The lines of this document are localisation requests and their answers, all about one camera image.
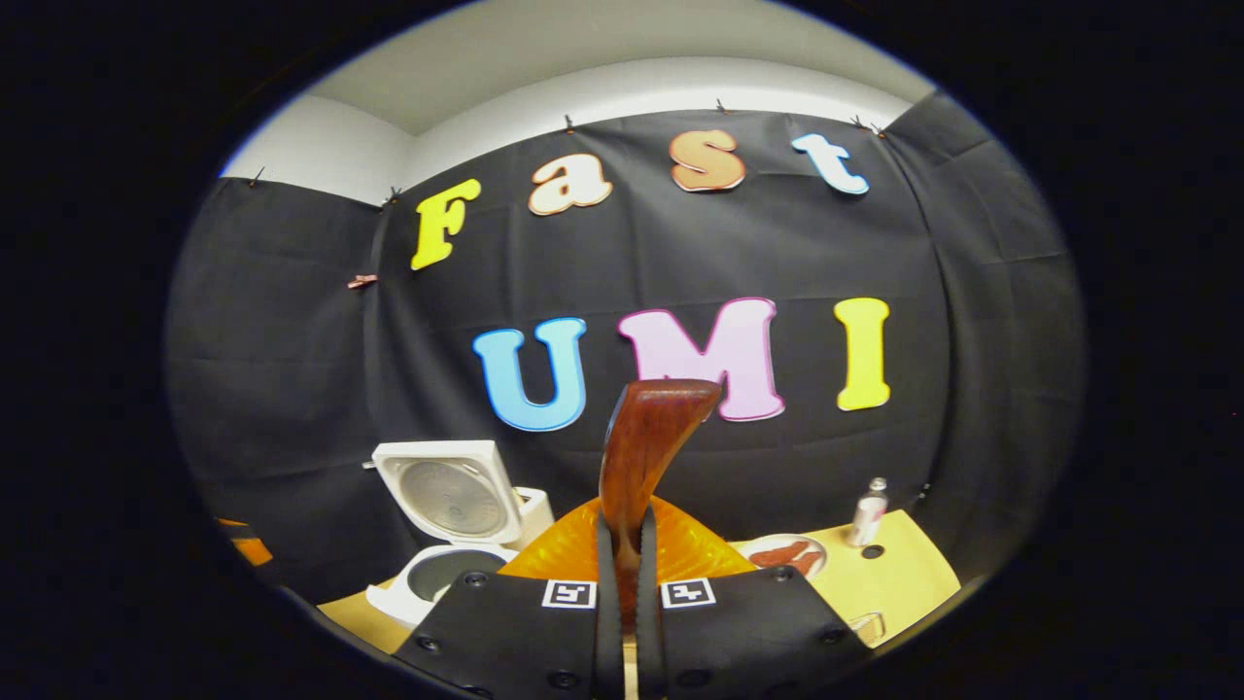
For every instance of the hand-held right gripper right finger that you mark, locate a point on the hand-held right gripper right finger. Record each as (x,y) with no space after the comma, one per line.
(651,632)

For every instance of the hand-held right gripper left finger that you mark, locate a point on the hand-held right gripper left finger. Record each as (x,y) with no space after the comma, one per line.
(607,622)

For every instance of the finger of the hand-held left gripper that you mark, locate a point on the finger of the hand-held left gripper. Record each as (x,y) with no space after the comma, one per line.
(251,549)

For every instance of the brown wooden spoon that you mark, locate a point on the brown wooden spoon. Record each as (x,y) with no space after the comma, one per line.
(641,447)

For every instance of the white rice cooker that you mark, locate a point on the white rice cooker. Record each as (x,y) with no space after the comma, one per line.
(452,496)

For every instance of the white round plate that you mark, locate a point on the white round plate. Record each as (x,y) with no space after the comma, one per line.
(753,544)

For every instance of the red sausage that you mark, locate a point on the red sausage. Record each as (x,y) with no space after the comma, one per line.
(770,557)
(807,559)

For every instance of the black backdrop cloth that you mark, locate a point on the black backdrop cloth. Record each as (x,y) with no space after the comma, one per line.
(292,389)

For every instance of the clear bottle pink label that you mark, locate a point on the clear bottle pink label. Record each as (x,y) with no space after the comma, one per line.
(867,515)

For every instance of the pink clip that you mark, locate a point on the pink clip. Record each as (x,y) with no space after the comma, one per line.
(363,282)

